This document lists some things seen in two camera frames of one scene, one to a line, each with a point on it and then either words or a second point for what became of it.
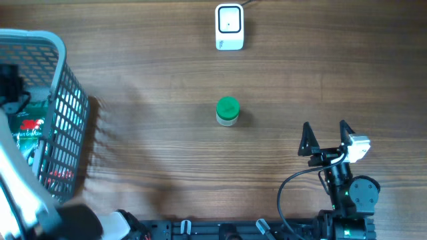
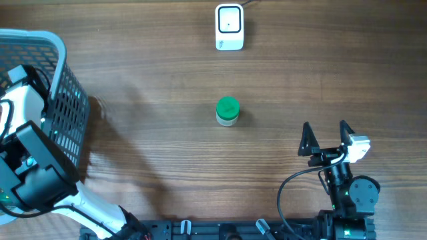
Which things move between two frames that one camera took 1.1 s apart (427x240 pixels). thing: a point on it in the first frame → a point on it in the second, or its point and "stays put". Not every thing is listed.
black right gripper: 323,155 stays put
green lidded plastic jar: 227,111 stays put
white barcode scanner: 229,27 stays put
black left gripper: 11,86 → 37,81
